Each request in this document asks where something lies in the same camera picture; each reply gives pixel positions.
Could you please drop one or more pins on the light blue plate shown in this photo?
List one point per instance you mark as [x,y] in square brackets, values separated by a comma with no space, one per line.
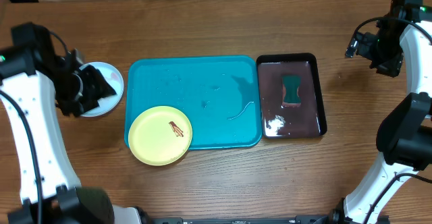
[114,78]

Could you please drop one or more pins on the yellow plate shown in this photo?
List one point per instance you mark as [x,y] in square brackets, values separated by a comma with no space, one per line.
[160,136]

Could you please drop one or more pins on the black water tray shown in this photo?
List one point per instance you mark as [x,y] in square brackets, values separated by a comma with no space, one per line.
[305,121]

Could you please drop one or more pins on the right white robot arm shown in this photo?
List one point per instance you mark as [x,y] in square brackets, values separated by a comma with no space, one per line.
[404,144]

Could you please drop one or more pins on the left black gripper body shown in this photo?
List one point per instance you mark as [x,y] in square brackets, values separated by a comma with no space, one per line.
[78,89]

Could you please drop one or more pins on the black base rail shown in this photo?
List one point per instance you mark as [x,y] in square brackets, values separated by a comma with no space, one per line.
[300,219]

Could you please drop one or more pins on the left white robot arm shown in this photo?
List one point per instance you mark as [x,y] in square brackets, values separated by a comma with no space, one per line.
[37,85]

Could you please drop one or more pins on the green sponge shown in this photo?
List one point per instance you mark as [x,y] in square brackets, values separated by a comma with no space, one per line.
[290,88]

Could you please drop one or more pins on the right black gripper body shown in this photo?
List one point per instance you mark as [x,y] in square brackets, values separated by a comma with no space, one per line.
[386,54]

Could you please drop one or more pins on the teal plastic tray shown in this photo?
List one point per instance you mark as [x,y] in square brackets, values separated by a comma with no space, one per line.
[218,94]

